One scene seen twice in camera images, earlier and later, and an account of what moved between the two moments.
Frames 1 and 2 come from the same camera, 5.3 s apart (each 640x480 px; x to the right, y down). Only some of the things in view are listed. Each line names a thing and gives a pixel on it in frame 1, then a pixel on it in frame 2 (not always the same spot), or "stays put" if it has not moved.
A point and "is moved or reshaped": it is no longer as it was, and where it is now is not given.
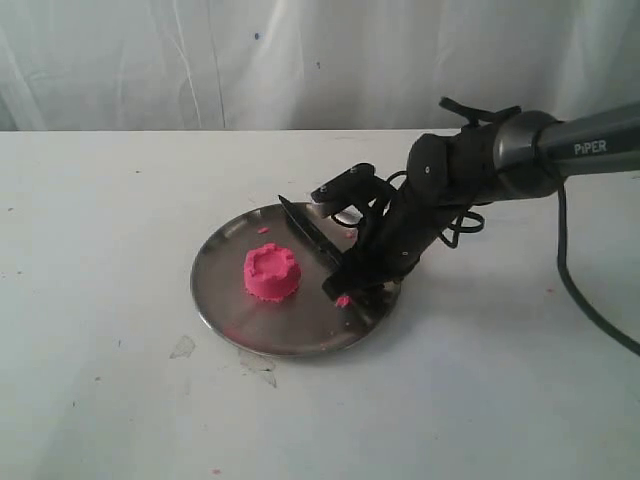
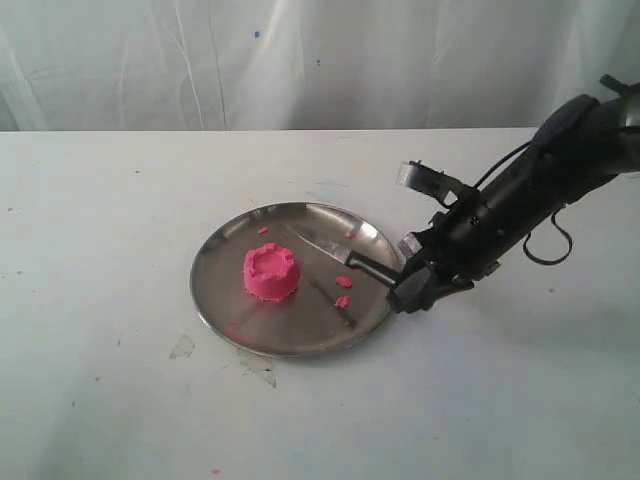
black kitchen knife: x=324 y=242 is moved or reshaped
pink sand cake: x=271 y=272 stays put
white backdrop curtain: x=308 y=65 stays put
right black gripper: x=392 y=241 → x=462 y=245
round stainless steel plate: x=257 y=281 stays put
